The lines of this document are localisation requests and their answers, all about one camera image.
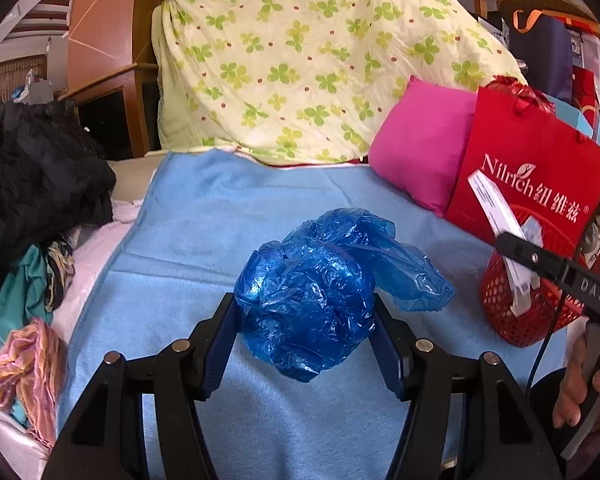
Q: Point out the blue plastic bag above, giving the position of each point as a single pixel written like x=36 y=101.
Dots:
x=306 y=302

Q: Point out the navy bag orange handles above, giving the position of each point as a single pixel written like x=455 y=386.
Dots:
x=544 y=44

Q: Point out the black plastic bag pile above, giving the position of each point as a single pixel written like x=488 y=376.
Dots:
x=51 y=177

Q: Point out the red plastic mesh basket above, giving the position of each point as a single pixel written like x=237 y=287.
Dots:
x=496 y=296

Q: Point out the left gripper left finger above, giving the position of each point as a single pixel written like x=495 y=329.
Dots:
x=103 y=437

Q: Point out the green clover quilt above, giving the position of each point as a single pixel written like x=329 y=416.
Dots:
x=293 y=82

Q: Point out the red crumpled plastic bag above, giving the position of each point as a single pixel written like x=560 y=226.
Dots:
x=524 y=93

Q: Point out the pink pillow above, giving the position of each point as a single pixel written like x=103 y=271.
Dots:
x=421 y=144

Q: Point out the long white medicine box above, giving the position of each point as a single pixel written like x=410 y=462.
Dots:
x=508 y=233

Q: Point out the brown wooden headboard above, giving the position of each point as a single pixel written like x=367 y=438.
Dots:
x=112 y=74

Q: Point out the person right hand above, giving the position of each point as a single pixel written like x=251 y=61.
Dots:
x=574 y=388

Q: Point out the red Nilrich paper bag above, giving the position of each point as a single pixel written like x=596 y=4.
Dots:
x=543 y=167

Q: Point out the colourful clothes pile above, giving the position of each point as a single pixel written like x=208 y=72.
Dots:
x=32 y=354

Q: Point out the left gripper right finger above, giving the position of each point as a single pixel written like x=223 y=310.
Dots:
x=466 y=418

